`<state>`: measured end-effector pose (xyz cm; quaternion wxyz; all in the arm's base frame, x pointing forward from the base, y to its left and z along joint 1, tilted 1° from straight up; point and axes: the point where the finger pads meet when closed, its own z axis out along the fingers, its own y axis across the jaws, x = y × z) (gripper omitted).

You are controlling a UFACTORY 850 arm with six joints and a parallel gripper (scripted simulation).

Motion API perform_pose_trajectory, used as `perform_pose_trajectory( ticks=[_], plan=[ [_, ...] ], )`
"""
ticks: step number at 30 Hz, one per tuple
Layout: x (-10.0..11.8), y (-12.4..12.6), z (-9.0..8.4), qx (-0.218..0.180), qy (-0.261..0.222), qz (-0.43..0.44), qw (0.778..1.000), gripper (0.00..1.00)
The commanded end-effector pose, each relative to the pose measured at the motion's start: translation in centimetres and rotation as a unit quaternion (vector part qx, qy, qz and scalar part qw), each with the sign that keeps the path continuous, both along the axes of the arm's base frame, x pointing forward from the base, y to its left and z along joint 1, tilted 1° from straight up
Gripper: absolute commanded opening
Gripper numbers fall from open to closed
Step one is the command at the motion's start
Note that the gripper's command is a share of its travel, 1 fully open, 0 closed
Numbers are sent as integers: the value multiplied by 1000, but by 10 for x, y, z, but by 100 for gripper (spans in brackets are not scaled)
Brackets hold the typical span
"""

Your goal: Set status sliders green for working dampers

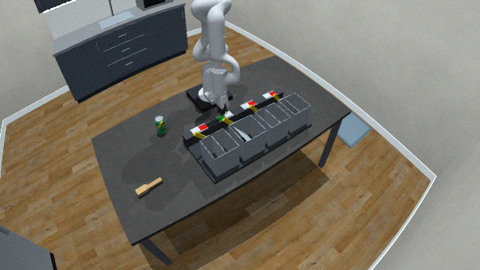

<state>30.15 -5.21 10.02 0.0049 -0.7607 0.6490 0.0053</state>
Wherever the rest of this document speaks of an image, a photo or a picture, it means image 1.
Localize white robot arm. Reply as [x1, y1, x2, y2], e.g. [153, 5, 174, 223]
[191, 0, 240, 105]

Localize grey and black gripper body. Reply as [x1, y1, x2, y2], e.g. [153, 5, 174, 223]
[215, 93, 229, 110]

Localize green drink can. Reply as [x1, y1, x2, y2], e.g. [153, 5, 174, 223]
[155, 116, 167, 134]

